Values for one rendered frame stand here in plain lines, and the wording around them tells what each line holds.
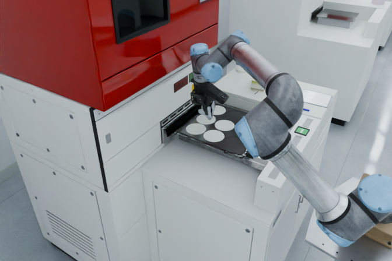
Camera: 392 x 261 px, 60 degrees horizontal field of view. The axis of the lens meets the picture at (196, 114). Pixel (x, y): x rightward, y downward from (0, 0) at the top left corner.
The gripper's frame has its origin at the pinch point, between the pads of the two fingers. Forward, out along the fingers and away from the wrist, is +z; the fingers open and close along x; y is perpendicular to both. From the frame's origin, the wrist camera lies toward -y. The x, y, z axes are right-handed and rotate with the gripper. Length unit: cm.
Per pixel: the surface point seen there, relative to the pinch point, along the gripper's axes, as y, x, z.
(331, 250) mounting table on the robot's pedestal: -62, 28, 20
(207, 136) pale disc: 2.6, 1.4, 10.9
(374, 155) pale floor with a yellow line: -63, -148, 125
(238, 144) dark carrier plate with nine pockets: -12.9, -0.7, 12.2
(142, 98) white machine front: 20.2, 19.4, -17.5
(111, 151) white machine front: 21.1, 41.6, -6.1
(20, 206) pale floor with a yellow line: 140, 47, 87
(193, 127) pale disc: 12.4, -1.7, 10.6
